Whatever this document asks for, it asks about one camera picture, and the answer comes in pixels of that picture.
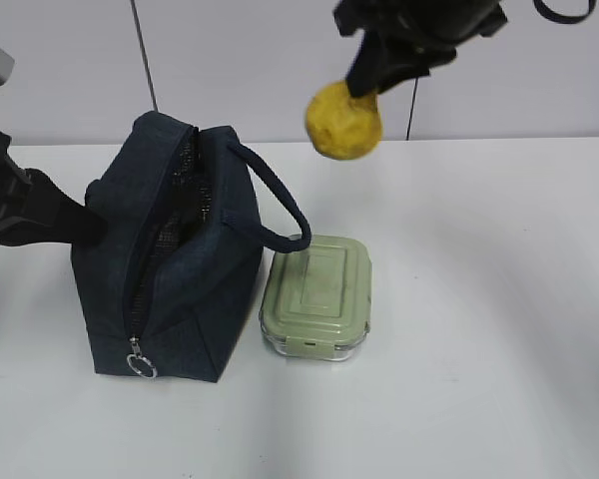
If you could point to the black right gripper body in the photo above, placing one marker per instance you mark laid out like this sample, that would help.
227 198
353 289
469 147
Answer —
418 25

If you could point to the green lidded glass food container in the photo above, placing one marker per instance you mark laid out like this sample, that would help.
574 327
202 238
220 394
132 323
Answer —
317 302

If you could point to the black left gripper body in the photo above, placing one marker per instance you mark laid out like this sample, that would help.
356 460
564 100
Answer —
15 187

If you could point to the navy blue insulated lunch bag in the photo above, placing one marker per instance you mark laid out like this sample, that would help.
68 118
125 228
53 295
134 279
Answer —
189 212

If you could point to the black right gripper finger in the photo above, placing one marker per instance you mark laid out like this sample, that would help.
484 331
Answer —
367 70
412 64

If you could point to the yellow pear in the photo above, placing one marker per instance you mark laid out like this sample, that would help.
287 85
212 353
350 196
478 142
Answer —
340 126

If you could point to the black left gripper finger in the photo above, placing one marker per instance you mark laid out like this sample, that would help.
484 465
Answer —
51 216

